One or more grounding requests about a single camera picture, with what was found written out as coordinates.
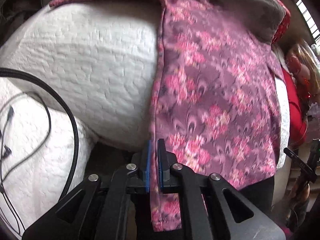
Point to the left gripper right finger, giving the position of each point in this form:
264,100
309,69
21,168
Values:
168,177

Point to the pink floral garment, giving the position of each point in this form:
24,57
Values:
214,100

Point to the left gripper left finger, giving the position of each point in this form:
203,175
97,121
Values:
144,166

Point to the red blanket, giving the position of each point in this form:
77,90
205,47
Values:
297,126

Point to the plastic wrapped doll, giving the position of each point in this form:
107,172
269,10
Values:
304,65

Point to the grey floral pillow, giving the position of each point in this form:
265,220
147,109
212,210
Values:
266,19

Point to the white quilted mattress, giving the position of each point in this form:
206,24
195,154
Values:
101,57

